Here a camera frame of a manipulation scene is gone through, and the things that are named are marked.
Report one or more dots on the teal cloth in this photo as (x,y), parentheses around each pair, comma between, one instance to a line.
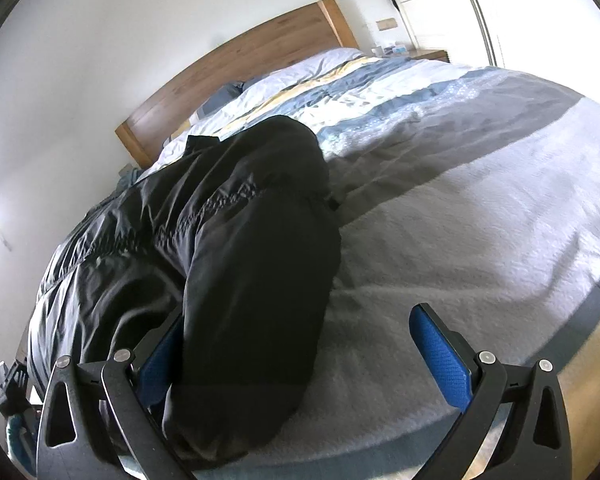
(127,175)

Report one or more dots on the black puffer jacket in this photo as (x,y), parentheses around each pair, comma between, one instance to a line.
(240,260)

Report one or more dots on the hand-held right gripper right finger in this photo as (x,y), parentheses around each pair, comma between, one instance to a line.
(440,350)

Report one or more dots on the wooden nightstand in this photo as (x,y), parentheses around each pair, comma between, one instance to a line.
(430,55)

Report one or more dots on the white wardrobe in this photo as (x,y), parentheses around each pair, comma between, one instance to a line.
(505,5)

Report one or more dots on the wooden headboard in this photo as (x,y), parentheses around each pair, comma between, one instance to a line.
(240,55)

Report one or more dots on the blue grey pillow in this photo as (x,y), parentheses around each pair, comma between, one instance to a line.
(220,97)

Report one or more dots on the striped grey blue duvet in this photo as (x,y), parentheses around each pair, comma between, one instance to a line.
(480,185)

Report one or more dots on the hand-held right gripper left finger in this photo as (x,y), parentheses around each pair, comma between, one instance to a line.
(162,360)

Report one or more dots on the wooden wall plate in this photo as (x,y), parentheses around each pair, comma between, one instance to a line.
(386,23)

